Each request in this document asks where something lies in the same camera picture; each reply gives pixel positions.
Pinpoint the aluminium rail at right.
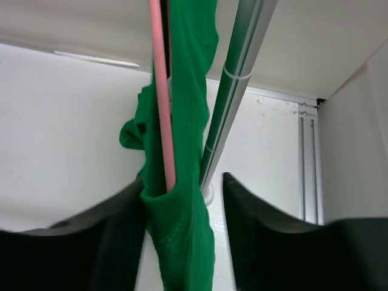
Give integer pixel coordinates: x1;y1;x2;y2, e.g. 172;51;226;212
246;87;324;225

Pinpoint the pink wire hanger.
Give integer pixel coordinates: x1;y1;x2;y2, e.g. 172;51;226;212
149;0;176;192

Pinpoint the green t shirt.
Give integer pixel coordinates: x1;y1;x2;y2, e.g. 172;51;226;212
119;1;219;290

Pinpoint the white and metal clothes rack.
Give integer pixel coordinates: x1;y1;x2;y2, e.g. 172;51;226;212
199;0;278;205

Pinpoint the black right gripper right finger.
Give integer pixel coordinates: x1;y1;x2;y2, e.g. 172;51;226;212
222;173;387;290

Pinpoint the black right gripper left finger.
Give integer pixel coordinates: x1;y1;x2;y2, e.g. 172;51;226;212
1;179;146;290

